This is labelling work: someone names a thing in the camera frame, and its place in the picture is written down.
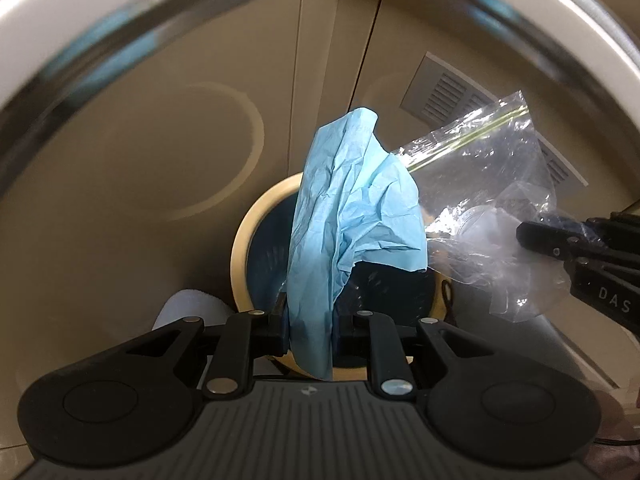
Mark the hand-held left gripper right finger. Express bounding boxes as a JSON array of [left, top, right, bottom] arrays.
[[331, 310, 506, 401]]

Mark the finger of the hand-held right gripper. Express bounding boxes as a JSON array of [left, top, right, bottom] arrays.
[[516, 220, 583, 262], [582, 213, 640, 253]]

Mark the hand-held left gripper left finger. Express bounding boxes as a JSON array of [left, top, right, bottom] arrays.
[[122, 292, 292, 401]]

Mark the beige rimmed trash bin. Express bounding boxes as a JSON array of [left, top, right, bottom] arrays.
[[231, 172, 448, 378]]

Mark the clear plastic zip bag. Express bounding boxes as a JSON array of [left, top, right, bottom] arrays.
[[387, 90, 581, 323]]

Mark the white fabric item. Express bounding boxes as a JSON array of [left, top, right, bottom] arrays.
[[151, 287, 230, 332]]

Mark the grey vent grille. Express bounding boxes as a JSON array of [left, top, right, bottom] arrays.
[[400, 52, 590, 188]]

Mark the beige cabinet door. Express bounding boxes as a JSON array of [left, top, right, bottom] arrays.
[[0, 0, 303, 396], [357, 0, 640, 391]]

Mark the narrow beige cabinet panel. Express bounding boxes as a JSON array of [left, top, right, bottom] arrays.
[[287, 0, 390, 183]]

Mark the black cable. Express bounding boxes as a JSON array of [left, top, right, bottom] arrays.
[[592, 436, 640, 450]]

